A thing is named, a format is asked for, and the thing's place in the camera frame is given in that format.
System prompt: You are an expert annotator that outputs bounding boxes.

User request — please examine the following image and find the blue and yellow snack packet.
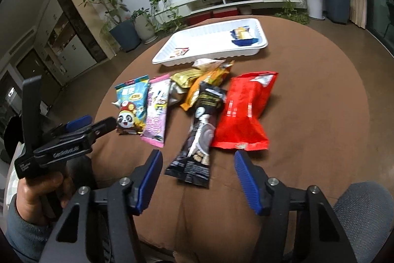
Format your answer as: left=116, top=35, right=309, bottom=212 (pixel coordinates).
left=229, top=26, right=262, bottom=47

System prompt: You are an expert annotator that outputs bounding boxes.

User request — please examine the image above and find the person's left hand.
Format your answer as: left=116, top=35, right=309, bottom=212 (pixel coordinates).
left=15, top=174, right=76, bottom=225

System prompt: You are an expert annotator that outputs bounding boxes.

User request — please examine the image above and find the small red and white packet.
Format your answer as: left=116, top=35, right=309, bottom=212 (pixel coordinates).
left=170, top=47, right=189, bottom=58

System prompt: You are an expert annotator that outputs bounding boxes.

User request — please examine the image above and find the long black snack packet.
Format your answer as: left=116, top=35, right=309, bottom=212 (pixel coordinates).
left=164, top=81, right=228, bottom=189

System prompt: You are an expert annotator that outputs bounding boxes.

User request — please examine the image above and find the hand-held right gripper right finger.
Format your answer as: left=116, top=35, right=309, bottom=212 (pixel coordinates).
left=234, top=150, right=359, bottom=263

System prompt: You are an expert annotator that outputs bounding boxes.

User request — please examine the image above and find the pink snack packet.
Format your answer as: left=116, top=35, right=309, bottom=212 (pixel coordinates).
left=140, top=73, right=171, bottom=148

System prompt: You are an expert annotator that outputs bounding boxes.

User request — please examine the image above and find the grey office chair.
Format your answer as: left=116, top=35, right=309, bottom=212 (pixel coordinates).
left=334, top=181, right=394, bottom=263

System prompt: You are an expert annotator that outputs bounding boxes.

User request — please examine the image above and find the gold snack packet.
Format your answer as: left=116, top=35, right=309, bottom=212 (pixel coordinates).
left=168, top=69, right=204, bottom=106

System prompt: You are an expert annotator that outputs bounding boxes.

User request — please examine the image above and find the blue panda snack packet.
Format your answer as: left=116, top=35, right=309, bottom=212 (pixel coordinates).
left=111, top=75, right=150, bottom=136

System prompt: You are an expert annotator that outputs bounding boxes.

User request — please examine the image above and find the dark and white wall cabinet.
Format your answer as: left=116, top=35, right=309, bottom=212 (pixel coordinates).
left=31, top=0, right=109, bottom=86

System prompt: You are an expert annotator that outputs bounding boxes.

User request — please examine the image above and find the long orange snack packet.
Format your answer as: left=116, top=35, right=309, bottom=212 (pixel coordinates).
left=179, top=61, right=234, bottom=111

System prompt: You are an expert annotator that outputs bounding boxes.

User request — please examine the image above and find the white snack packet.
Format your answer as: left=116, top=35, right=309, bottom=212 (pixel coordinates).
left=192, top=58, right=227, bottom=70

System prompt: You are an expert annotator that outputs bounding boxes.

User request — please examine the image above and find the bushy potted plant blue pot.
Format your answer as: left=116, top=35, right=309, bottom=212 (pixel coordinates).
left=82, top=0, right=142, bottom=52

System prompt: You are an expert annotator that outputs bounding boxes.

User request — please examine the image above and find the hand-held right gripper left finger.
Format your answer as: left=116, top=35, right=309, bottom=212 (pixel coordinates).
left=43, top=150, right=164, bottom=263

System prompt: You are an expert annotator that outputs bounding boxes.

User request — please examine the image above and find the red snack bag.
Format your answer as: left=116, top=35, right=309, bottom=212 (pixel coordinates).
left=211, top=71, right=279, bottom=150

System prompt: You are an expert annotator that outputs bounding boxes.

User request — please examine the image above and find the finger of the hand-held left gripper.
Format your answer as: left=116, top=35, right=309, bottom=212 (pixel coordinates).
left=85, top=117, right=118, bottom=139
left=65, top=115, right=93, bottom=133

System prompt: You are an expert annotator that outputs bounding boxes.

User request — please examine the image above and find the white plastic tray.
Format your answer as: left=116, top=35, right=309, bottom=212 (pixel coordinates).
left=152, top=18, right=268, bottom=67

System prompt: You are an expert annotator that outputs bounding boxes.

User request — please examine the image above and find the person's left forearm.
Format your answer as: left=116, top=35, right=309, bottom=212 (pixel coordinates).
left=6, top=193, right=59, bottom=263

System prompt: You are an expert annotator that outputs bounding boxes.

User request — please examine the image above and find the small potted plant white pot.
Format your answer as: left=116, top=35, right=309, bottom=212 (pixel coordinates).
left=132, top=8, right=157, bottom=44

